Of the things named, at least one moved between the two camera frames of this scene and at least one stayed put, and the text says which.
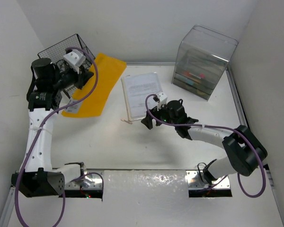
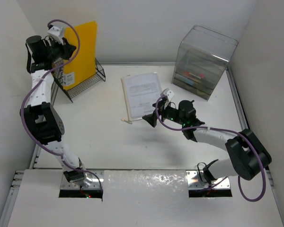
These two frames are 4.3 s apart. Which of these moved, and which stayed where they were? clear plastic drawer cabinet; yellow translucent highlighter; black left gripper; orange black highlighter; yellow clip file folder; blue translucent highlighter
Moved: black left gripper; yellow clip file folder
Stayed: orange black highlighter; blue translucent highlighter; yellow translucent highlighter; clear plastic drawer cabinet
